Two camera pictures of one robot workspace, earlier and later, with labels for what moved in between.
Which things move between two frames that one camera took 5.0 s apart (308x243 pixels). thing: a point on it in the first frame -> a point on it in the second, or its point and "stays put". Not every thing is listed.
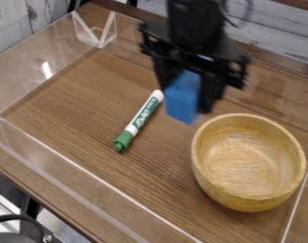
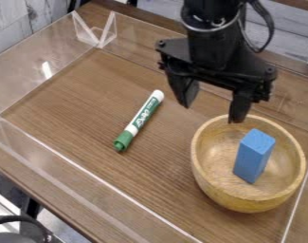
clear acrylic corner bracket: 94,36 stays put
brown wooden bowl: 248,161 stays put
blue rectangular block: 183,96 -> 253,154
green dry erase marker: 123,141 stays put
